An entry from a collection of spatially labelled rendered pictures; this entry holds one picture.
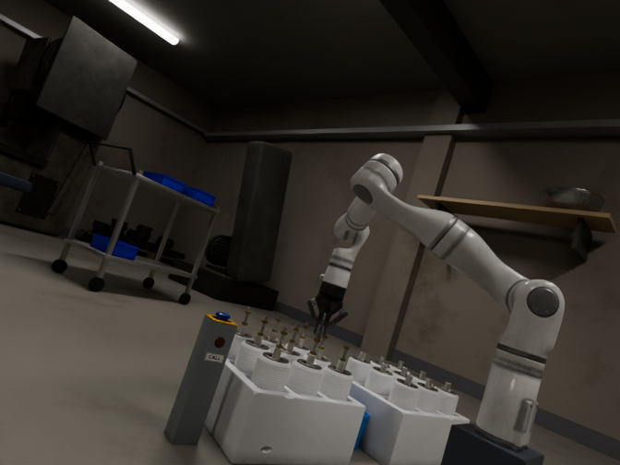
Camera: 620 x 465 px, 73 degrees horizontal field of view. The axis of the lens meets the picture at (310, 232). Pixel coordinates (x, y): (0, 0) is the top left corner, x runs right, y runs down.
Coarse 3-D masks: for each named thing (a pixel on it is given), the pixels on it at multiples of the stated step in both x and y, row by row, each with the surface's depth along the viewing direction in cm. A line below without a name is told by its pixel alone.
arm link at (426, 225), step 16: (352, 176) 95; (368, 176) 92; (384, 176) 92; (368, 192) 93; (384, 192) 91; (384, 208) 93; (400, 208) 90; (416, 208) 91; (400, 224) 93; (416, 224) 90; (432, 224) 89; (448, 224) 88; (432, 240) 89
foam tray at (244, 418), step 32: (224, 384) 117; (224, 416) 111; (256, 416) 104; (288, 416) 110; (320, 416) 115; (352, 416) 122; (224, 448) 106; (256, 448) 105; (288, 448) 110; (320, 448) 116; (352, 448) 123
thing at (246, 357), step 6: (240, 348) 123; (246, 348) 121; (252, 348) 120; (240, 354) 122; (246, 354) 120; (252, 354) 120; (258, 354) 120; (240, 360) 121; (246, 360) 120; (252, 360) 120; (240, 366) 120; (246, 366) 120; (252, 366) 120; (246, 372) 119; (252, 372) 120
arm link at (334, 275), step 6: (330, 270) 122; (336, 270) 121; (342, 270) 121; (348, 270) 122; (324, 276) 123; (330, 276) 121; (336, 276) 121; (342, 276) 121; (348, 276) 122; (330, 282) 121; (336, 282) 120; (342, 282) 121; (348, 282) 123
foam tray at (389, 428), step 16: (352, 384) 152; (368, 400) 144; (384, 400) 140; (384, 416) 138; (400, 416) 133; (416, 416) 136; (432, 416) 141; (448, 416) 148; (368, 432) 140; (384, 432) 136; (400, 432) 132; (416, 432) 137; (432, 432) 142; (448, 432) 147; (368, 448) 138; (384, 448) 134; (400, 448) 133; (416, 448) 138; (432, 448) 143; (384, 464) 132; (400, 464) 134; (416, 464) 138; (432, 464) 143
